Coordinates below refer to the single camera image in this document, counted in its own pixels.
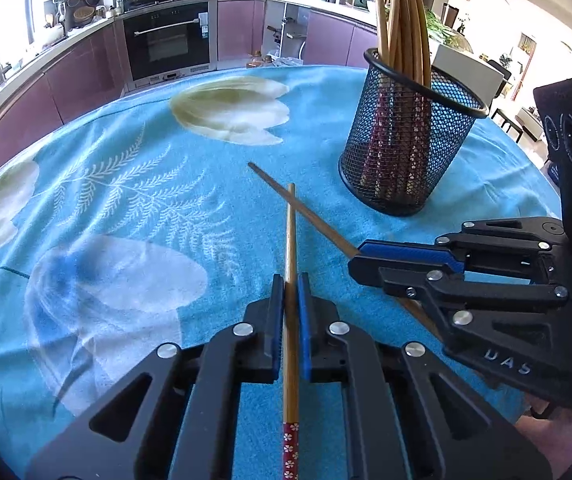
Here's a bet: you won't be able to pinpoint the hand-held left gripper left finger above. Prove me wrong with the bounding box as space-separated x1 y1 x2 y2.
26 274 287 480

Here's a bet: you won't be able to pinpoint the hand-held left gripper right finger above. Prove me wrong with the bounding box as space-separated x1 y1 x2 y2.
296 272 552 480

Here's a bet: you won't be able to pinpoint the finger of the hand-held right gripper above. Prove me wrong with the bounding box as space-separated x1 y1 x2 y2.
348 255 572 409
357 216 567 282

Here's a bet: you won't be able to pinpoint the light wooden chopstick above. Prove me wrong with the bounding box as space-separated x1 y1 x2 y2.
282 182 301 480

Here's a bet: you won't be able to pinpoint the dark wooden chopstick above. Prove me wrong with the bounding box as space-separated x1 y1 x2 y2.
247 161 444 343

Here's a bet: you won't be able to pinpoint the black mesh utensil holder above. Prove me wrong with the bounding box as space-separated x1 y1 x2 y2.
339 47 489 217

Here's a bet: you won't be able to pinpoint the bundle of wooden chopsticks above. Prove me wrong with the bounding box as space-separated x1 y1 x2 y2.
358 0 434 201

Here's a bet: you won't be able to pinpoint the person's right hand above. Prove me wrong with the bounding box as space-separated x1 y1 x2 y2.
515 391 572 480

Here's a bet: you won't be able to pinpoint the low coffee table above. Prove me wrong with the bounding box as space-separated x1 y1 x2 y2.
496 106 549 143

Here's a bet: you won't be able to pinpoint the black chair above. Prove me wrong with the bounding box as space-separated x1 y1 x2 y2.
487 60 514 91

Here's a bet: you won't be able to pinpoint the white box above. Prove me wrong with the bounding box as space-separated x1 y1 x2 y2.
431 42 513 106

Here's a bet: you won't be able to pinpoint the blue floral tablecloth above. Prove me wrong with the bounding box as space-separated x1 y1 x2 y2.
0 64 562 480

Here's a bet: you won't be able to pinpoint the green leafy vegetables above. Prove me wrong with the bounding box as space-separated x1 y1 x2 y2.
423 7 469 50

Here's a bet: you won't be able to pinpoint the purple kitchen cabinets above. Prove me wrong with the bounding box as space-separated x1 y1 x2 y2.
0 0 382 176

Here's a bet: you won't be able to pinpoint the black built-in oven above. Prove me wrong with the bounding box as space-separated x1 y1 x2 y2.
122 1 218 83

